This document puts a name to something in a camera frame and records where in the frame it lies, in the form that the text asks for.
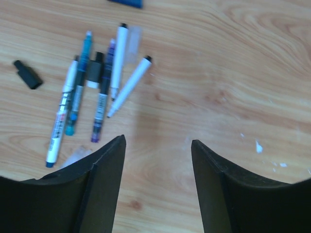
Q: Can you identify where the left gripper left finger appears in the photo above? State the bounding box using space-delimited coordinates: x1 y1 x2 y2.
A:
0 135 126 233

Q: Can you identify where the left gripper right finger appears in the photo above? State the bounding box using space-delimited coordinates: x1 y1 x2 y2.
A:
191 140 311 233

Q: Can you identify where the white pen black end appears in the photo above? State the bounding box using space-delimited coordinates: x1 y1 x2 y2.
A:
111 23 128 101

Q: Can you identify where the black pen cap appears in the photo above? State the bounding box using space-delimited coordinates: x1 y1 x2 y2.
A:
13 60 43 90

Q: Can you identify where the purple pen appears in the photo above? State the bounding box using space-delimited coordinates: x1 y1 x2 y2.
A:
91 38 116 143

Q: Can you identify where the angled white pen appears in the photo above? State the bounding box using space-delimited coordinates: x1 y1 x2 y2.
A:
107 55 152 118

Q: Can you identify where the dark blue pen cap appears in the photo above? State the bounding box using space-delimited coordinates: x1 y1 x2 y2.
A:
109 0 143 9

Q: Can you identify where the white marker blue tip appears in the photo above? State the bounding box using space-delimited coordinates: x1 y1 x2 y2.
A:
46 55 79 168

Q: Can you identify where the short black white marker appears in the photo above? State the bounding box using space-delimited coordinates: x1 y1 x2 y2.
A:
87 52 104 89

